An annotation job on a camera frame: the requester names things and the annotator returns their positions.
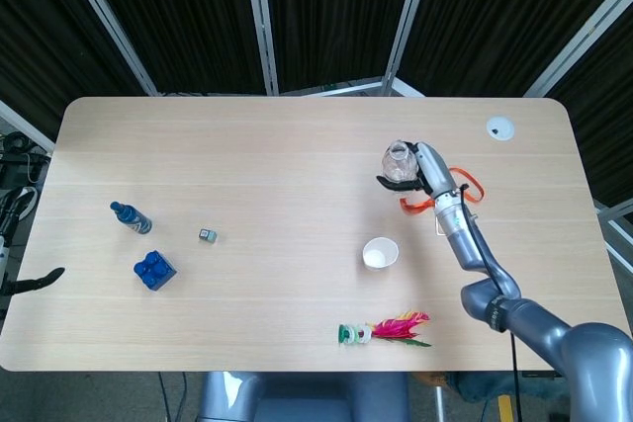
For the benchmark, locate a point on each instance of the white paper cup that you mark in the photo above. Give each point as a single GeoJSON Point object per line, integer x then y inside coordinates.
{"type": "Point", "coordinates": [380, 255]}

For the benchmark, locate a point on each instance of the colourful feather shuttlecock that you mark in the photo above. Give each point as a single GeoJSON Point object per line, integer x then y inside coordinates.
{"type": "Point", "coordinates": [395, 328]}

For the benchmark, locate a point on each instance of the small grey-green cube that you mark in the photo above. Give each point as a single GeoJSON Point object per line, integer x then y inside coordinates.
{"type": "Point", "coordinates": [208, 235]}

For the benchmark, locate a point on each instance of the black desk control panel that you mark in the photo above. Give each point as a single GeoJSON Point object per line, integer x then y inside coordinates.
{"type": "Point", "coordinates": [539, 373]}

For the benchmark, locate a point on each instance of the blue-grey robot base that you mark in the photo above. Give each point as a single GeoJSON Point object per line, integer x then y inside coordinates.
{"type": "Point", "coordinates": [297, 397]}

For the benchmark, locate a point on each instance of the blue spray bottle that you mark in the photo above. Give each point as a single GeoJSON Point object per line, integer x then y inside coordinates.
{"type": "Point", "coordinates": [136, 222]}

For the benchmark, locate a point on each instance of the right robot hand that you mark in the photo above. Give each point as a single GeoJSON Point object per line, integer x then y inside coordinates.
{"type": "Point", "coordinates": [437, 170]}

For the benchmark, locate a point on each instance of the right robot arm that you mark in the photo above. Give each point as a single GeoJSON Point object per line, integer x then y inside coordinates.
{"type": "Point", "coordinates": [593, 358]}

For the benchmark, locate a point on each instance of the transparent plastic bottle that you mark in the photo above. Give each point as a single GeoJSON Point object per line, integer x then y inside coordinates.
{"type": "Point", "coordinates": [398, 165]}

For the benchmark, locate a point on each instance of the transparent badge holder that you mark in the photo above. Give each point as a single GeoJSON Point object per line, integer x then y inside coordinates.
{"type": "Point", "coordinates": [438, 227]}

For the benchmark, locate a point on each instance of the white thin rod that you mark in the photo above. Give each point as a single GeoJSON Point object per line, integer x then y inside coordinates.
{"type": "Point", "coordinates": [440, 404]}

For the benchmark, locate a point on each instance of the blue toy brick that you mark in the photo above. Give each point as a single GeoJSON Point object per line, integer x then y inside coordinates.
{"type": "Point", "coordinates": [154, 271]}

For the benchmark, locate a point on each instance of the black folding screen panel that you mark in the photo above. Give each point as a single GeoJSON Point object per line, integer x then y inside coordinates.
{"type": "Point", "coordinates": [183, 22]}
{"type": "Point", "coordinates": [494, 12]}
{"type": "Point", "coordinates": [603, 120]}
{"type": "Point", "coordinates": [39, 46]}
{"type": "Point", "coordinates": [336, 12]}

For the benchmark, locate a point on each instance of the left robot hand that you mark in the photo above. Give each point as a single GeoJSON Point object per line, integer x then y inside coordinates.
{"type": "Point", "coordinates": [34, 282]}

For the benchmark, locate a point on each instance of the brown floor object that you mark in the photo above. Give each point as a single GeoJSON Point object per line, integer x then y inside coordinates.
{"type": "Point", "coordinates": [430, 379]}

